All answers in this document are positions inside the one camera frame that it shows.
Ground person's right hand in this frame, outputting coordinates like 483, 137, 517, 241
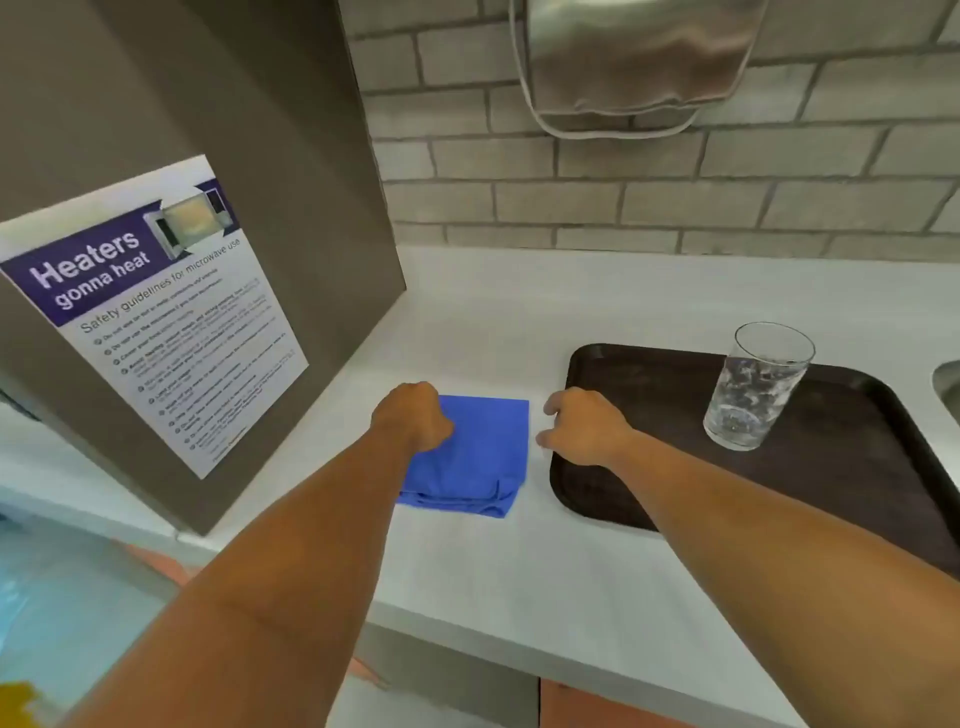
535, 387, 639, 471

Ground person's left hand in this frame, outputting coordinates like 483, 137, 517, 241
370, 381, 456, 455

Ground blue cloth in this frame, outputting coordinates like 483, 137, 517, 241
396, 394, 531, 519

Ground person's left forearm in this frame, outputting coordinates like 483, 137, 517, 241
63, 429, 425, 728

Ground person's right forearm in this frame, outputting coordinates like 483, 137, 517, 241
609, 431, 960, 728

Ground clear drinking glass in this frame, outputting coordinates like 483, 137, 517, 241
702, 321, 817, 453

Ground white and purple poster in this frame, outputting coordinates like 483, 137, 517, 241
0, 154, 311, 480

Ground dark brown plastic tray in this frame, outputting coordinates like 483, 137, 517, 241
549, 342, 960, 583

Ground grey cabinet panel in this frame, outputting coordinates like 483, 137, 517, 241
0, 0, 408, 538

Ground steel paper towel dispenser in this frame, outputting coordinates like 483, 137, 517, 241
508, 0, 771, 141

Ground yellow object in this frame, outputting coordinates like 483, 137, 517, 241
0, 681, 40, 728

